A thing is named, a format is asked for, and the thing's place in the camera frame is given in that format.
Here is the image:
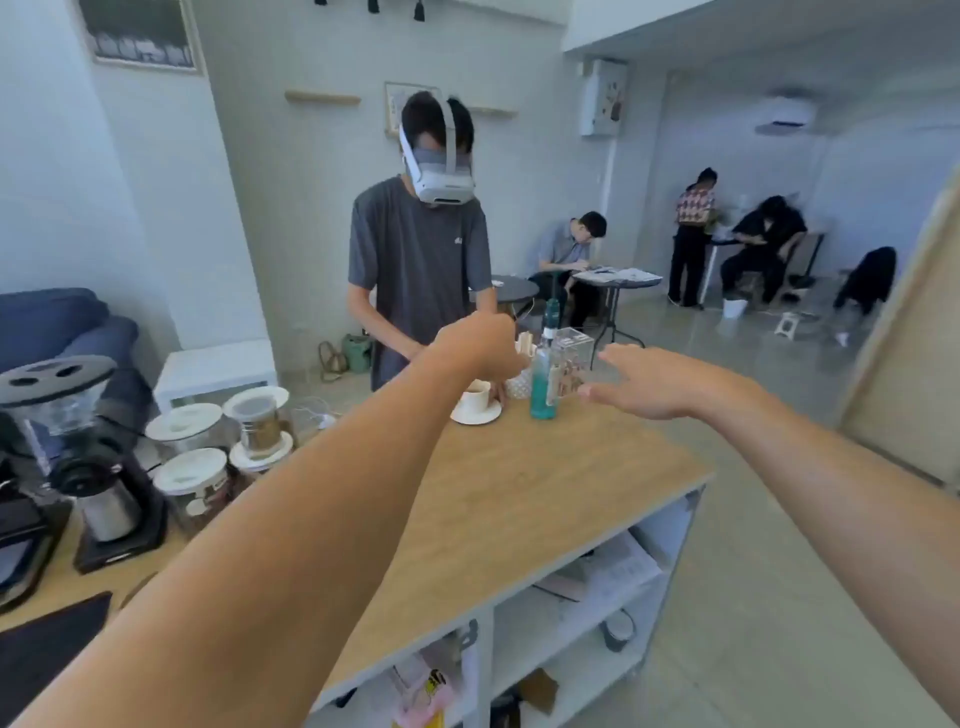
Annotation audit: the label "person's left hand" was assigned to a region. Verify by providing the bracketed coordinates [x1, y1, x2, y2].
[431, 311, 531, 391]

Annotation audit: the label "person's right hand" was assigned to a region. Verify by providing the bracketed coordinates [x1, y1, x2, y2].
[577, 343, 742, 422]

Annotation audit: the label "person's left forearm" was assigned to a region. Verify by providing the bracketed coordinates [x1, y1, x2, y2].
[11, 348, 455, 728]

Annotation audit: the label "person's right forearm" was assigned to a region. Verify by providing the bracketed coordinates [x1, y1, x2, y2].
[704, 378, 960, 706]

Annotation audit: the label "black coffee grinder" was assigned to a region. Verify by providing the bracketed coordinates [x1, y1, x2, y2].
[0, 354, 170, 576]

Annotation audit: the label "white patterned cup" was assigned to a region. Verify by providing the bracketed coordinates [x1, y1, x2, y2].
[503, 352, 536, 402]

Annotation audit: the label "white saucer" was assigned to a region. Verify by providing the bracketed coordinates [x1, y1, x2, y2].
[449, 397, 503, 427]

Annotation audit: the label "teal liquid pump bottle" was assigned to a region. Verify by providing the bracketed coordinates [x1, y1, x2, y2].
[529, 298, 563, 421]

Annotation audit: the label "clear acrylic box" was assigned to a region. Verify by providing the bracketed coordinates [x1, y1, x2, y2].
[550, 327, 596, 400]

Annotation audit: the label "white papers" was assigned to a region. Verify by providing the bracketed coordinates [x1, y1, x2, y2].
[573, 266, 664, 289]

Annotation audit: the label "green bag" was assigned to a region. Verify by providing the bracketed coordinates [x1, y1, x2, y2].
[341, 332, 375, 375]

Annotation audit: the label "white shelf counter wooden top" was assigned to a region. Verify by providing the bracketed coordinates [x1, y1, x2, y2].
[0, 389, 714, 728]

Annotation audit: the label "tan handbag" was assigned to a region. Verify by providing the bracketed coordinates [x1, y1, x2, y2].
[317, 341, 351, 385]

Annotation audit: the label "white headset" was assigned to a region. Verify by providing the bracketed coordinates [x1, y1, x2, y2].
[397, 95, 478, 205]

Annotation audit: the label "steel shaker jar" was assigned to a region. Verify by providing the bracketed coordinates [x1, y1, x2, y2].
[240, 395, 285, 460]

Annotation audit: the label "clear canister white lid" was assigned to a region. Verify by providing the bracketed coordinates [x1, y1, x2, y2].
[152, 447, 231, 538]
[145, 403, 226, 456]
[227, 432, 295, 493]
[222, 386, 292, 444]

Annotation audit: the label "light wooden door panel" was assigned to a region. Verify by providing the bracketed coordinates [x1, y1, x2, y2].
[835, 170, 960, 498]

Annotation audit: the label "light wooden framed picture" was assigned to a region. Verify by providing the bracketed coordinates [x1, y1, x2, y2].
[383, 81, 444, 141]

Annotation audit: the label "white air conditioner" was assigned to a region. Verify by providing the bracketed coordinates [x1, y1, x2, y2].
[752, 92, 820, 137]

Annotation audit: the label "pink and yellow packet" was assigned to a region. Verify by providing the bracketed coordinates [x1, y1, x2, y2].
[392, 665, 453, 728]

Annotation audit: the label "blue sofa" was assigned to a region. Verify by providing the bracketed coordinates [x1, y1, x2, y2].
[0, 288, 156, 451]

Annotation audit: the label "dark framed picture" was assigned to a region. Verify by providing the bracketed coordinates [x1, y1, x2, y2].
[74, 0, 206, 76]

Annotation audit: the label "black rubber bar mat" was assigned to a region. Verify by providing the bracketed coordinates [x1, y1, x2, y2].
[0, 591, 114, 726]

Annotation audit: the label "white wall box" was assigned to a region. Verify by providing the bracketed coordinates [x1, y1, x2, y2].
[578, 58, 631, 139]

